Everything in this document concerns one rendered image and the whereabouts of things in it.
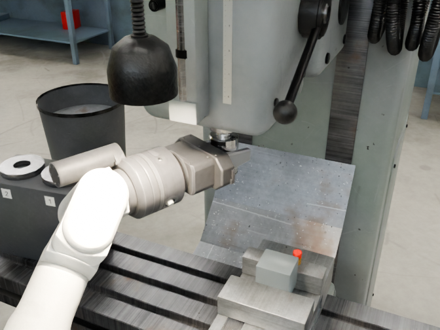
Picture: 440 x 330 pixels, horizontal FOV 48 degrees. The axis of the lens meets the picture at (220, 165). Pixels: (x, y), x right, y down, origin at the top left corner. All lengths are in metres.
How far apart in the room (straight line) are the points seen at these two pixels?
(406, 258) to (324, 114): 1.66
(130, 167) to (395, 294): 1.93
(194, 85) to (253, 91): 0.08
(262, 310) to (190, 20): 0.47
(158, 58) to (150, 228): 2.28
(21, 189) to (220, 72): 0.55
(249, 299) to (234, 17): 0.46
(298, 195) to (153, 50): 0.74
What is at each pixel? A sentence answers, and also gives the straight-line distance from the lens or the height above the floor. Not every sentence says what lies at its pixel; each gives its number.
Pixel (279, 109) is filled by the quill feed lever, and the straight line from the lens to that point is 0.60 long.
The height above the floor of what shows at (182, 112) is 1.35.
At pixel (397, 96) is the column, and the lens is 1.08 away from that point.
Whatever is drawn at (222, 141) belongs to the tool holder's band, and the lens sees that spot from 0.75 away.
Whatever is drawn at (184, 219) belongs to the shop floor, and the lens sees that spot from 2.79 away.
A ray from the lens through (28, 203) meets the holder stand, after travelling 1.06.
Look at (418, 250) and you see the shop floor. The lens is 2.76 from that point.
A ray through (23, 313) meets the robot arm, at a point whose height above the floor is 1.19.
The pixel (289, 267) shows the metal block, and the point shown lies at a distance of 0.85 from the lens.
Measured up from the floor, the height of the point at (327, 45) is 1.39.
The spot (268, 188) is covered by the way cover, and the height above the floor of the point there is 0.98.
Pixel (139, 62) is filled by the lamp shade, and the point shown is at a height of 1.46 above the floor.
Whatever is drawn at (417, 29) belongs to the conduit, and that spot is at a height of 1.41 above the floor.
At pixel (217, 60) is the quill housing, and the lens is 0.63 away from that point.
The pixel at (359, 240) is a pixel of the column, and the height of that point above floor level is 0.87.
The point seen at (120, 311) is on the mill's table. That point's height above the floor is 0.91.
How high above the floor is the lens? 1.60
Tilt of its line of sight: 29 degrees down
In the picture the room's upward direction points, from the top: straight up
